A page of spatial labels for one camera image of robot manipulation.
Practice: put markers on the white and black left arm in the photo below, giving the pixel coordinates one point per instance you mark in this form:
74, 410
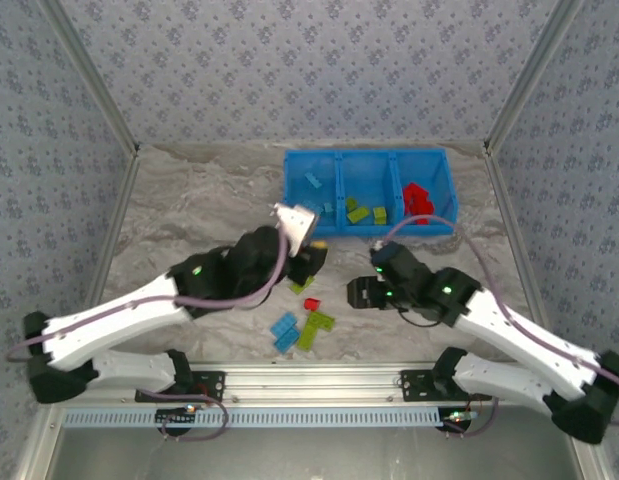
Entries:
114, 320

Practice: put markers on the aluminium mounting rail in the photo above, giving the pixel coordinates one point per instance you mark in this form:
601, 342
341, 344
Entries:
309, 382

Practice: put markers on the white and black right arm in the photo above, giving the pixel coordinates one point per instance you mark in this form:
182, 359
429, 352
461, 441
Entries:
529, 340

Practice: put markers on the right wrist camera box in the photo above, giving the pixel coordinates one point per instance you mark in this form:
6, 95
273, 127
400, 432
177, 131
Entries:
394, 260

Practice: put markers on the small circuit board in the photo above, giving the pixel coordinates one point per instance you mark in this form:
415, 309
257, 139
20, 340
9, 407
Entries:
459, 419
176, 417

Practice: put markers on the large green lego plate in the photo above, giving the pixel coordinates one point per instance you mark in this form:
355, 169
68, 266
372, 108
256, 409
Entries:
301, 287

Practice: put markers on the aluminium frame post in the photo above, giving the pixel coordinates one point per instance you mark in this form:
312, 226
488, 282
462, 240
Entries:
36, 445
591, 462
89, 75
534, 75

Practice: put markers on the aluminium table side rail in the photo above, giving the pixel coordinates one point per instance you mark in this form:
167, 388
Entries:
109, 245
514, 225

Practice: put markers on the blue lego plate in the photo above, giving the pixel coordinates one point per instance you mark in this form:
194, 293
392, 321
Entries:
284, 325
286, 342

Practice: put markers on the small green lego brick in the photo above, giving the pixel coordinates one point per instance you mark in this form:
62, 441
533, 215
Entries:
351, 204

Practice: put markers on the long green lego brick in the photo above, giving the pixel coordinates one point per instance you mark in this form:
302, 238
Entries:
356, 215

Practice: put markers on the rounded red lego piece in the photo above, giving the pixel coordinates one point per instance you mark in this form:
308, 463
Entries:
311, 303

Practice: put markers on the large red lego plate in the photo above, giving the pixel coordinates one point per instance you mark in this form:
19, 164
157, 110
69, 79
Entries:
424, 204

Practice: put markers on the small red lego brick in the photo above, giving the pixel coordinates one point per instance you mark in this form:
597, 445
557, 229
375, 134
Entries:
422, 219

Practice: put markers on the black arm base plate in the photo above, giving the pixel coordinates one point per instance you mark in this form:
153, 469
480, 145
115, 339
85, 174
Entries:
419, 387
209, 385

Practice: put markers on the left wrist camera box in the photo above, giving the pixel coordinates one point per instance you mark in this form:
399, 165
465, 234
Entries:
296, 225

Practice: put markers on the blue three-compartment bin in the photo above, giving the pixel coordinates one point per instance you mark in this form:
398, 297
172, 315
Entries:
369, 170

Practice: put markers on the long blue lego brick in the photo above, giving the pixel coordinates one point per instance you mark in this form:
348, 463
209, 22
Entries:
313, 180

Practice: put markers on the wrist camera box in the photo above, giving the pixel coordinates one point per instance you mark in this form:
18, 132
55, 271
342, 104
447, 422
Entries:
394, 260
296, 225

